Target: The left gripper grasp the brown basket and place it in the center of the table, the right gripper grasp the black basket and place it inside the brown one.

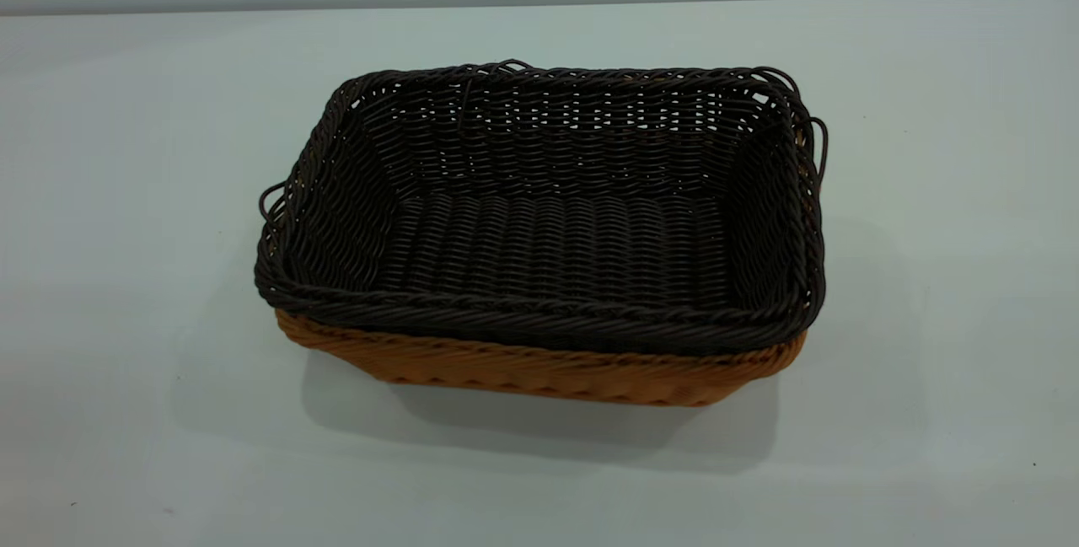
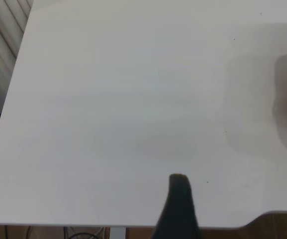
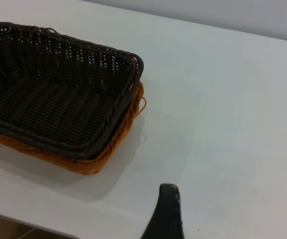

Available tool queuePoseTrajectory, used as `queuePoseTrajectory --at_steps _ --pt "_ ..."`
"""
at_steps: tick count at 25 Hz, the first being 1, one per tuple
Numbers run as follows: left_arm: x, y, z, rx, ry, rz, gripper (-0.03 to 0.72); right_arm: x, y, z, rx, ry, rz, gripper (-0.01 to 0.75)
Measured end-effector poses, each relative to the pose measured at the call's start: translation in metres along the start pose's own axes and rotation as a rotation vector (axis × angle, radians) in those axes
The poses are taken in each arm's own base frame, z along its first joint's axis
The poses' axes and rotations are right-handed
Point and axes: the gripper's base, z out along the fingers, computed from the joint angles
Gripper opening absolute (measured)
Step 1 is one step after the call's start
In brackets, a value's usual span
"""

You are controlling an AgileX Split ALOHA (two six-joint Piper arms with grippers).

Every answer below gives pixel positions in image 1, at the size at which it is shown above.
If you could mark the orange wicker basket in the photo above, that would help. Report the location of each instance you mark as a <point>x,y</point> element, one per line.
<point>539,372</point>

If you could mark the dark brown wicker basket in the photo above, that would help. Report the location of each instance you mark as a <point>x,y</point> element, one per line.
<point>556,235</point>

